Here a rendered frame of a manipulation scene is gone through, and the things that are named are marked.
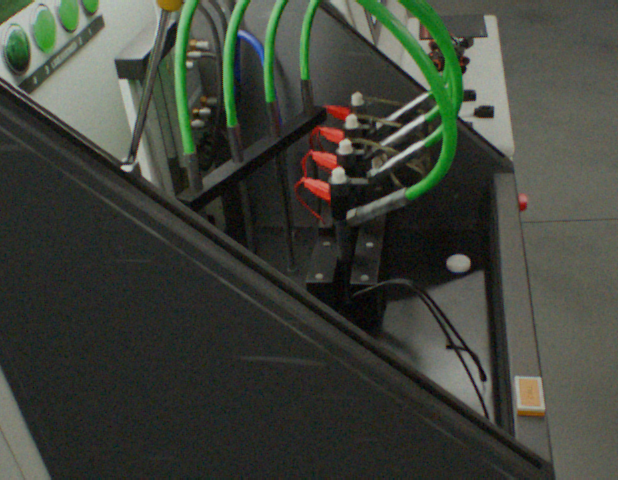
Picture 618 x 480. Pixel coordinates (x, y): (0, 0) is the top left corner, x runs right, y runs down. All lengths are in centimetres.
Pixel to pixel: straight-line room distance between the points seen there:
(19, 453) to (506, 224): 76
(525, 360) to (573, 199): 217
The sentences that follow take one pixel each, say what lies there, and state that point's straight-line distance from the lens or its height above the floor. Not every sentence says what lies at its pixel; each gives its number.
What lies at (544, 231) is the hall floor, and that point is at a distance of 289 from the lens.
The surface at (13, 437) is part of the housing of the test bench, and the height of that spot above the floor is 98.
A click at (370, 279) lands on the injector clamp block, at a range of 103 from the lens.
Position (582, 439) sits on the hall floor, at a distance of 217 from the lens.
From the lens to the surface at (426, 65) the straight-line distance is 76.
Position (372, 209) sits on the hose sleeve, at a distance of 87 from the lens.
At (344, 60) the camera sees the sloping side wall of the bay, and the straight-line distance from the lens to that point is 126.
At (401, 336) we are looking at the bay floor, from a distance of 117.
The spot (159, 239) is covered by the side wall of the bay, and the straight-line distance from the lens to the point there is 66.
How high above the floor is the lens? 162
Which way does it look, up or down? 35 degrees down
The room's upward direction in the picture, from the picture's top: 6 degrees counter-clockwise
